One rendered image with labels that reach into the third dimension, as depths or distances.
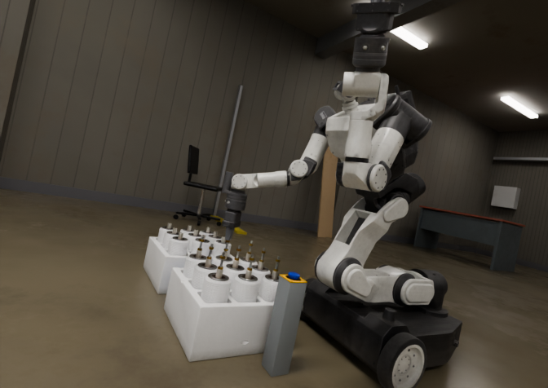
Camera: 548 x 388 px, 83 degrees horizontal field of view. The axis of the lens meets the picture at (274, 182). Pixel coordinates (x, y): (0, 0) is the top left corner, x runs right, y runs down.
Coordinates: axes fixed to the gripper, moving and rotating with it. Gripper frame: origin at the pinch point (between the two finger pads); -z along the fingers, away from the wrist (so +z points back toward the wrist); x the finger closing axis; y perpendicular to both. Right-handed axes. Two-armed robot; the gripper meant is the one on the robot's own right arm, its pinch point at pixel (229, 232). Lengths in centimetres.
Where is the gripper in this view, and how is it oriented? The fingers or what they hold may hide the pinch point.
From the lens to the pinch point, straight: 139.7
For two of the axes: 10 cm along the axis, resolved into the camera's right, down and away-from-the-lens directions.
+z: 2.0, -9.8, 0.1
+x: 2.0, 0.5, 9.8
